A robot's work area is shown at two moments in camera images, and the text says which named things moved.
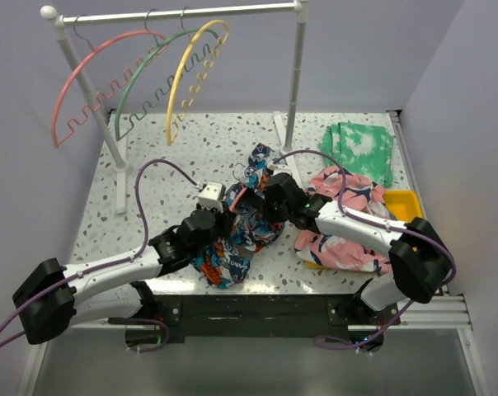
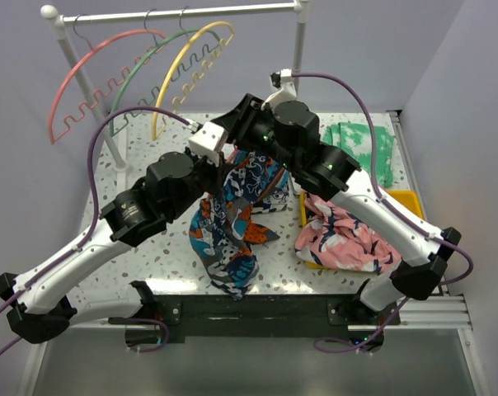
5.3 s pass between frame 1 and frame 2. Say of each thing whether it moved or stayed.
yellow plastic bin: stayed
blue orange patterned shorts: moved
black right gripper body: moved
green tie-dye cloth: stayed
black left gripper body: moved
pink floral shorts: stayed
